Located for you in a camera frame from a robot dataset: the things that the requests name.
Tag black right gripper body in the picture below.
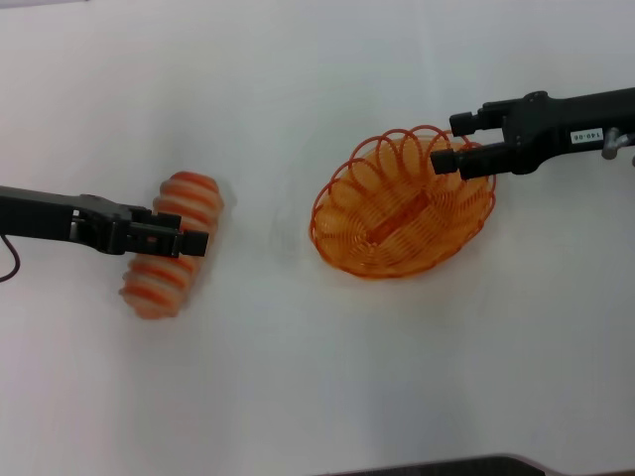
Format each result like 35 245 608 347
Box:
482 87 635 177

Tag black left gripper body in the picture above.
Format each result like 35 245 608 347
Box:
0 185 153 256

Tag orange striped twisted bread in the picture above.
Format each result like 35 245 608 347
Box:
117 171 227 319

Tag orange woven plastic basket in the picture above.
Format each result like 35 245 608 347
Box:
310 124 497 279

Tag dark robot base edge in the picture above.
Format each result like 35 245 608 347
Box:
321 453 635 476

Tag thin dark cable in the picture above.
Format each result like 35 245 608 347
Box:
0 234 22 285

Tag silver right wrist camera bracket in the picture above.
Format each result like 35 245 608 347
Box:
601 127 635 161

